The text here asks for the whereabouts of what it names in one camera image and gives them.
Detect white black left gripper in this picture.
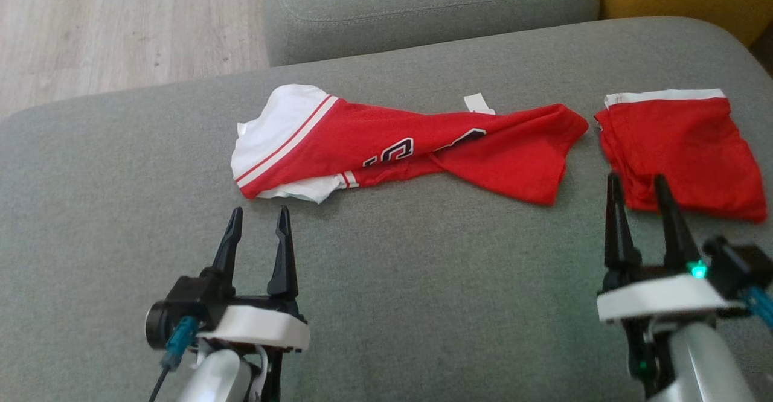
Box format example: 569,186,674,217
166,205,311,394

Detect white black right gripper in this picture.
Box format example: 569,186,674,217
597,171,733,381

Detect red shorts with white band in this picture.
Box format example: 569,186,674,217
595,89,769,223

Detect red white printed jersey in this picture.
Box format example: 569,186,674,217
231,84,589,206

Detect grey fabric sofa seat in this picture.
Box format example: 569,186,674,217
0,16,773,402

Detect grey sofa cushion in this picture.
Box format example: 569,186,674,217
261,0,600,68

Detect teal right camera cable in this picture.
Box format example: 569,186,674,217
742,286,773,331

